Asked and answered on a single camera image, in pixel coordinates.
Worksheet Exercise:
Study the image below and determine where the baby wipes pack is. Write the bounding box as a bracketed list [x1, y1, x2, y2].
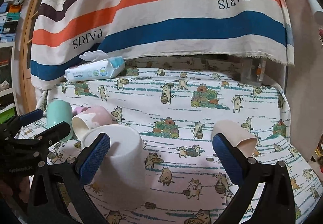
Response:
[64, 50, 125, 82]

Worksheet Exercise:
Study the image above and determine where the beige cup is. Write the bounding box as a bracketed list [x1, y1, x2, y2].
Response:
[211, 120, 257, 157]

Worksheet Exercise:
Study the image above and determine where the clear plastic container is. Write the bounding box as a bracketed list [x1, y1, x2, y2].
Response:
[240, 57, 266, 86]

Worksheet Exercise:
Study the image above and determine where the white mug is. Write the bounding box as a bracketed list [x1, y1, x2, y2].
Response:
[81, 124, 147, 211]

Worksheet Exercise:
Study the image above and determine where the mint green cup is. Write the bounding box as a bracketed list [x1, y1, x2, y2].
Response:
[47, 99, 73, 142]

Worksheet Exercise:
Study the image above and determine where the small pink cup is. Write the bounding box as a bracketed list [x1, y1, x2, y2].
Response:
[73, 106, 89, 116]

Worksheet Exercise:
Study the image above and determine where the cat print bed sheet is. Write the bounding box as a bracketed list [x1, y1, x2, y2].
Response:
[15, 55, 323, 224]

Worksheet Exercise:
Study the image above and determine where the person's left hand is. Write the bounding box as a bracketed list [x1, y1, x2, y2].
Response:
[1, 176, 30, 203]

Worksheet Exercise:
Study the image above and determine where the pink and cream mug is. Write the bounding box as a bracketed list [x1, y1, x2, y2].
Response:
[72, 106, 112, 141]

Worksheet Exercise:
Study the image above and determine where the striped Paris blanket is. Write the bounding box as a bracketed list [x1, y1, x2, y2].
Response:
[31, 0, 294, 90]

